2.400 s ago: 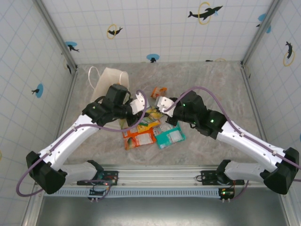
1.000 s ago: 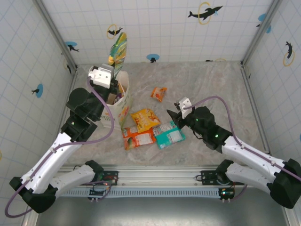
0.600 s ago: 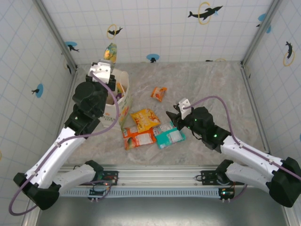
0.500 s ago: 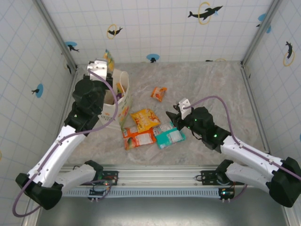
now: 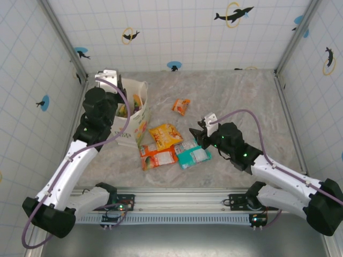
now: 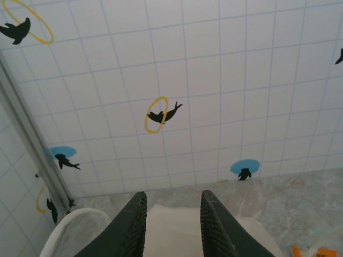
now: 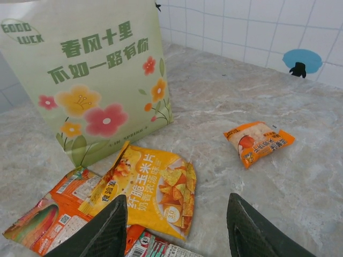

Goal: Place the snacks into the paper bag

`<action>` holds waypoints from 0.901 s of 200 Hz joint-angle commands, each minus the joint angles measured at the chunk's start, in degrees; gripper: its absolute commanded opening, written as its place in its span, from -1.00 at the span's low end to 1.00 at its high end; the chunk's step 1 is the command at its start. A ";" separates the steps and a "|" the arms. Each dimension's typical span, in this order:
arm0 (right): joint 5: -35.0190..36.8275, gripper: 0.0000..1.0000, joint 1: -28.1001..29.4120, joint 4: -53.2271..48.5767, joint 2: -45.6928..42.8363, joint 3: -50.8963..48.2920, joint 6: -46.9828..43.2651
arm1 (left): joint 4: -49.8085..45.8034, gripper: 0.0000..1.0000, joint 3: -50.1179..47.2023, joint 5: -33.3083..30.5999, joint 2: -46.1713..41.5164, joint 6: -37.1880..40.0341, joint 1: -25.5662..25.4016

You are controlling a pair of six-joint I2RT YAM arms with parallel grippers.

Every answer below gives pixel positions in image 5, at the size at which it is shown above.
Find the teal snack packet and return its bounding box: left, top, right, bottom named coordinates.
left=174, top=138, right=212, bottom=170

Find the yellow chips bag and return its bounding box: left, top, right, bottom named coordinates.
left=148, top=123, right=184, bottom=151

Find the white paper bag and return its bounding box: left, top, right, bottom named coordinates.
left=114, top=77, right=152, bottom=149

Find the orange white mango snack packet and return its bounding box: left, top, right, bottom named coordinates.
left=139, top=143, right=180, bottom=171

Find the small orange snack packet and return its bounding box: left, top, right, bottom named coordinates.
left=171, top=98, right=191, bottom=116

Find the blue oval dolphin sticker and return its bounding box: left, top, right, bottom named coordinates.
left=36, top=95, right=50, bottom=112

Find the right controller board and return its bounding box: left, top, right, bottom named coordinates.
left=249, top=211, right=269, bottom=231

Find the controller board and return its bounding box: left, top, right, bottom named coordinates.
left=101, top=203, right=127, bottom=230
left=249, top=211, right=269, bottom=231

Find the left controller board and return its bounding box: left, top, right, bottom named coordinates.
left=101, top=203, right=127, bottom=230

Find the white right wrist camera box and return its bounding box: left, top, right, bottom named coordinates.
left=203, top=112, right=218, bottom=132

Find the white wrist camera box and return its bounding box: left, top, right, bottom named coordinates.
left=203, top=112, right=218, bottom=132
left=94, top=70, right=121, bottom=94

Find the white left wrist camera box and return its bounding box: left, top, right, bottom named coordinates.
left=94, top=70, right=121, bottom=94

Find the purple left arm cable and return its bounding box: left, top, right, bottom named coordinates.
left=21, top=79, right=132, bottom=250

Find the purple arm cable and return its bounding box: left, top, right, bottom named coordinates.
left=210, top=109, right=343, bottom=230
left=21, top=79, right=132, bottom=250

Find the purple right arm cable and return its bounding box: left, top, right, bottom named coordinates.
left=210, top=109, right=343, bottom=230

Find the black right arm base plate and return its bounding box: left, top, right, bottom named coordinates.
left=228, top=193, right=259, bottom=211

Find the aluminium mounting rail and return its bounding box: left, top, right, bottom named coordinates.
left=66, top=187, right=309, bottom=214

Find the aluminium corner post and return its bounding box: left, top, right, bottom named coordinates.
left=37, top=0, right=89, bottom=81
left=274, top=0, right=322, bottom=74

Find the white slotted cable duct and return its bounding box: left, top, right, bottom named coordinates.
left=76, top=214, right=254, bottom=224

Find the blue patches wall sticker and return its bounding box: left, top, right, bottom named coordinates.
left=292, top=15, right=310, bottom=39

